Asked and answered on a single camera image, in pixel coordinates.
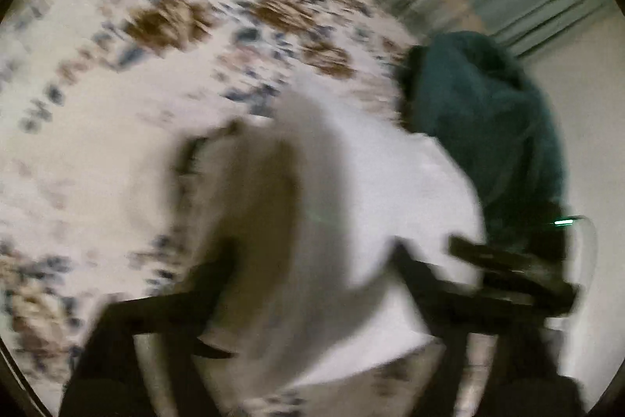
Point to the white knit sweater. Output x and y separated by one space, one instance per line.
381 182

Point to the dark green plush blanket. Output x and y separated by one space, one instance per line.
478 114

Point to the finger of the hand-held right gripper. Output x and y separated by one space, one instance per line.
512 270

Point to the floral bed sheet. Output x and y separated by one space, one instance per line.
97 129

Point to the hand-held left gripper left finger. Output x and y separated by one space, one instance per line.
161 304

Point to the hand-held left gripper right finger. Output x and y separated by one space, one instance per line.
459 309

